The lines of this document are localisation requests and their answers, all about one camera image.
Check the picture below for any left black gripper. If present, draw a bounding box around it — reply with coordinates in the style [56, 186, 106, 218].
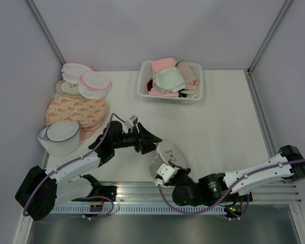
[113, 122, 162, 155]

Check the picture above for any beige trimmed mesh laundry bag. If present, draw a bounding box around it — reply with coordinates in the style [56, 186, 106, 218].
[148, 140, 189, 188]

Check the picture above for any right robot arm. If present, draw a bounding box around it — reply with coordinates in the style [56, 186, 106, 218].
[170, 145, 305, 207]

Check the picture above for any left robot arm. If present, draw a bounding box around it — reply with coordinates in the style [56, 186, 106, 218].
[15, 120, 162, 221]

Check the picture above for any carrot print laundry bag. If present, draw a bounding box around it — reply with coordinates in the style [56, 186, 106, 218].
[45, 97, 107, 128]

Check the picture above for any pink trimmed mesh laundry bag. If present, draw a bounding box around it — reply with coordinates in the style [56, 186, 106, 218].
[78, 71, 112, 100]

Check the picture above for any beige flat laundry bag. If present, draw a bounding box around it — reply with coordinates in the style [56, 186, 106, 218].
[55, 80, 80, 96]

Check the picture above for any pink trimmed bag at back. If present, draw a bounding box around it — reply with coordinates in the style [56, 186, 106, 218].
[61, 63, 93, 84]

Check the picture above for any white plastic basket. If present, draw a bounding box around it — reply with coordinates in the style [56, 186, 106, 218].
[137, 58, 204, 104]

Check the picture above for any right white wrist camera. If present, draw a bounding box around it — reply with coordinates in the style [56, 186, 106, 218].
[155, 164, 179, 186]

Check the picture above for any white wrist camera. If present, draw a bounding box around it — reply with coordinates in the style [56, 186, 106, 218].
[125, 115, 138, 130]
[155, 164, 179, 186]

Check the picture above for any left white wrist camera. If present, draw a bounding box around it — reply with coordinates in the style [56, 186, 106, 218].
[125, 115, 138, 130]

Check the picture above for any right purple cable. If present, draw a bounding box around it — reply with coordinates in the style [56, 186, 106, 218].
[158, 157, 305, 215]

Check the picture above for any purple cable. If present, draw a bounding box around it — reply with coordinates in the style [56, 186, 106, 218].
[22, 112, 128, 218]
[158, 157, 305, 215]

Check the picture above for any white slotted cable duct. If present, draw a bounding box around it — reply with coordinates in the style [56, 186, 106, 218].
[66, 205, 226, 215]

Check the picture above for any aluminium mounting rail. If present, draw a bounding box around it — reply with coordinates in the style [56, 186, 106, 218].
[25, 181, 302, 204]

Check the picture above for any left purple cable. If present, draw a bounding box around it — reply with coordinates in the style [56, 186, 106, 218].
[22, 112, 128, 218]

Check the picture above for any left aluminium frame post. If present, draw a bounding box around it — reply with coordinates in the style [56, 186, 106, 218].
[24, 0, 66, 65]

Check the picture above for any aluminium frame post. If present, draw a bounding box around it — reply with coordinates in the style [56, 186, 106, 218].
[24, 0, 66, 65]
[247, 0, 294, 76]

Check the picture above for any right aluminium frame post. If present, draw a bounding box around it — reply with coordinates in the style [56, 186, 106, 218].
[247, 0, 294, 76]

